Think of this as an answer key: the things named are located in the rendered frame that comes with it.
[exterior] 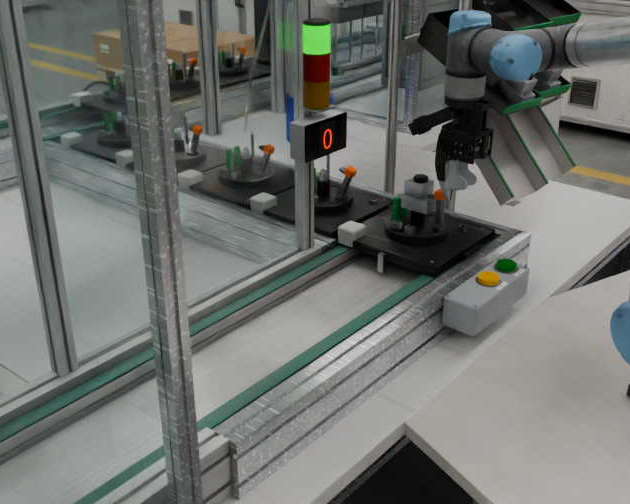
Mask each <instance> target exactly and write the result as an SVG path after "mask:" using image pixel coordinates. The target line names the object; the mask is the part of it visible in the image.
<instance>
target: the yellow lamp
mask: <svg viewBox="0 0 630 504"><path fill-rule="evenodd" d="M303 106H304V107H305V108H308V109H325V108H328V107H329V106H330V80H329V81H326V82H307V81H305V80H303Z"/></svg>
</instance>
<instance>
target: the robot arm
mask: <svg viewBox="0 0 630 504"><path fill-rule="evenodd" d="M491 27H492V24H491V15H490V14H489V13H487V12H484V11H477V10H463V11H457V12H454V13H453V14H452V15H451V17H450V22H449V31H448V33H447V37H448V42H447V57H446V71H445V82H444V94H445V99H444V103H445V104H446V105H447V106H448V107H446V108H444V109H441V110H439V111H437V112H435V113H432V114H430V115H427V116H426V115H423V116H418V117H417V118H416V119H414V120H412V121H413V122H412V123H410V124H408V127H409V129H410V131H411V134H412V136H414V135H417V134H418V135H421V134H426V133H427V132H428V131H430V130H432V129H431V128H433V127H435V126H437V125H440V124H442V123H444V122H447V121H449V120H451V119H454V118H455V120H454V121H451V122H449V123H447V124H444V125H442V129H441V132H440V133H439V136H438V142H437V147H436V156H435V170H436V175H437V180H438V181H439V185H440V187H441V190H442V192H443V194H444V196H445V198H446V200H448V201H450V200H452V198H453V196H454V193H455V190H465V189H466V188H467V185H474V184H475V183H476V181H477V177H476V175H475V174H474V173H472V172H471V171H470V170H469V168H468V164H472V165H473V164H474V159H478V158H480V159H485V158H487V155H490V156H491V152H492V142H493V132H494V129H489V128H486V119H487V110H488V109H491V108H492V101H490V100H485V99H483V96H484V92H485V81H486V73H489V74H492V75H496V76H498V77H500V78H502V79H505V80H513V81H519V82H520V81H525V80H528V79H529V78H530V77H531V76H533V75H534V74H535V73H537V72H543V71H550V70H558V69H572V68H581V67H593V66H608V65H623V64H630V16H629V17H622V18H615V19H608V20H600V21H593V22H586V23H580V24H566V25H563V26H556V27H547V28H538V29H529V30H519V31H502V30H498V29H494V28H491ZM489 136H490V137H491V138H490V148H489V149H488V145H489ZM449 156H450V158H449ZM610 332H611V337H612V340H613V343H614V345H615V347H616V349H617V350H618V351H619V352H620V354H621V356H622V358H623V359H624V360H625V361H626V362H627V363H628V364H629V365H630V296H629V301H627V302H624V303H622V304H620V306H619V307H618V308H616V309H615V310H614V312H613V314H612V316H611V320H610Z"/></svg>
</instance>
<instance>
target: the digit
mask: <svg viewBox="0 0 630 504"><path fill-rule="evenodd" d="M333 150H335V119H334V120H331V121H328V122H326V123H323V124H320V125H319V156H320V155H322V154H325V153H328V152H330V151H333Z"/></svg>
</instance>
